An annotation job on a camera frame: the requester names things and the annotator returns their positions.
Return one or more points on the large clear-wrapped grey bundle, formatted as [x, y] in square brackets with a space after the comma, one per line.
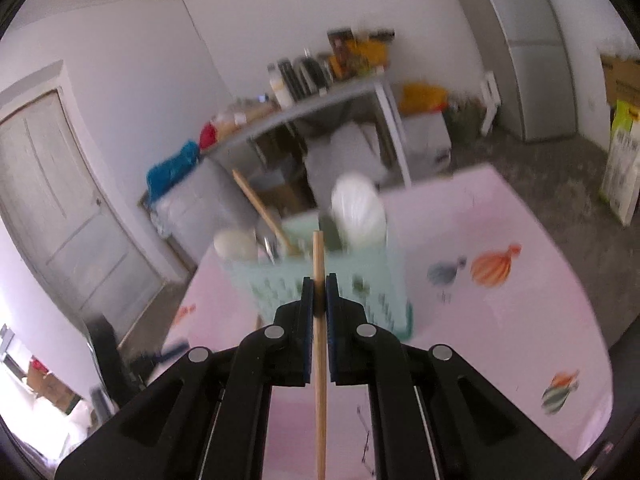
[200, 210]

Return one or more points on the cardboard box with red print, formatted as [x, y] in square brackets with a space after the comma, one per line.
[52, 387]

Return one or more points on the white bottle yellow label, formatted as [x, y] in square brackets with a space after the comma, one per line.
[280, 90]

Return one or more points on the white woven sack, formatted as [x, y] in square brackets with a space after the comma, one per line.
[340, 155]

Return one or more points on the pink balloon-print tablecloth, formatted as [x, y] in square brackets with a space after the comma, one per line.
[500, 335]

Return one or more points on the wooden chopstick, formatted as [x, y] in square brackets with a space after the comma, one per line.
[319, 410]
[260, 210]

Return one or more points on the mint green utensil holder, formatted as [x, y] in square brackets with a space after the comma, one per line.
[280, 280]

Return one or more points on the clear-wrapped yellow food packets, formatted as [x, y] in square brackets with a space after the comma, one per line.
[245, 112]

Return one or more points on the orange drink bottle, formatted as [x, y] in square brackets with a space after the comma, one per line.
[342, 55]

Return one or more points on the black thermos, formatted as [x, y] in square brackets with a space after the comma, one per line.
[292, 80]

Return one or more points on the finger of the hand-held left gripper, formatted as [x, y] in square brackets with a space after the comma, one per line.
[172, 351]

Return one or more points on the green and yellow sack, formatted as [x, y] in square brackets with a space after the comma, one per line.
[622, 170]

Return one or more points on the yellow snack bag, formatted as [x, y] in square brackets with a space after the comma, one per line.
[372, 55]

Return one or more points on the silver refrigerator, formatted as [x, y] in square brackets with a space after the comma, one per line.
[525, 35]

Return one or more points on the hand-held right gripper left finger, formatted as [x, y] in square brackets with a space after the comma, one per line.
[310, 310]

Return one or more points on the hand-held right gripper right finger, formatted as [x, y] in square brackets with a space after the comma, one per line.
[331, 310]

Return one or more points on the yellow plastic bag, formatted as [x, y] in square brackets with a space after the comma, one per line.
[422, 97]

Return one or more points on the metal spoon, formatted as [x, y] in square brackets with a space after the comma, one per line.
[267, 247]

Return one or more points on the grey wooden door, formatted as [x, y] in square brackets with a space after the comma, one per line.
[65, 195]

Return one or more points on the black steel electric kettle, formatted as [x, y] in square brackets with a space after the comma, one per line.
[312, 72]

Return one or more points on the white foam box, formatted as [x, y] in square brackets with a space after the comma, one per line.
[425, 140]

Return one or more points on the printed cardboard box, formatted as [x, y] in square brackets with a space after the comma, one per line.
[622, 80]

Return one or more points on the red plastic bag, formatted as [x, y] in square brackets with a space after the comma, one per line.
[209, 136]

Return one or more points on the blue plastic bag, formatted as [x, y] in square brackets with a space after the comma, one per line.
[172, 170]

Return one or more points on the white-legged wooden desk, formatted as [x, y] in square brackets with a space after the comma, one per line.
[310, 105]

